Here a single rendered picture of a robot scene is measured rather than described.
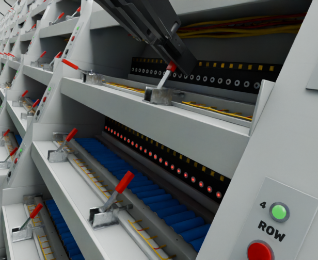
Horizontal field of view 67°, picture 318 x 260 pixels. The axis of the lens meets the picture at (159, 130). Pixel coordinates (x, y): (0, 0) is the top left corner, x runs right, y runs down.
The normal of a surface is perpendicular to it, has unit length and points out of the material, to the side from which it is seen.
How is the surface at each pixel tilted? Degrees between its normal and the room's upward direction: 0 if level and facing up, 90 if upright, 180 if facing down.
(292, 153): 90
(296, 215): 90
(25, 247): 19
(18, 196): 90
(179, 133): 109
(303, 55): 90
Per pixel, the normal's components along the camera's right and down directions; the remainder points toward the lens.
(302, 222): -0.70, -0.33
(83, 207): 0.17, -0.97
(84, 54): 0.58, 0.25
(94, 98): -0.79, -0.01
